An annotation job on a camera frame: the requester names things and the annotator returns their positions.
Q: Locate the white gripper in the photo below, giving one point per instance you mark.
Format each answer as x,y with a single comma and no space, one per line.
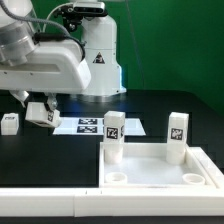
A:
54,67

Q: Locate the white square tabletop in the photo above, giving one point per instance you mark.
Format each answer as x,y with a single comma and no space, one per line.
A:
144,165

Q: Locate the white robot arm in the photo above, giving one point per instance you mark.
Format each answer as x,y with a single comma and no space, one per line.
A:
21,31

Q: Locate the paper sheet with tags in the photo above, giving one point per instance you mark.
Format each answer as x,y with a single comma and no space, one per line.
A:
94,126

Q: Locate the black camera stand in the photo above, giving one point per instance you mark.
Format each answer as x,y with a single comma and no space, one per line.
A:
74,12

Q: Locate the white L-shaped obstacle wall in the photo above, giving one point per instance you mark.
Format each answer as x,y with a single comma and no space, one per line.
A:
83,202

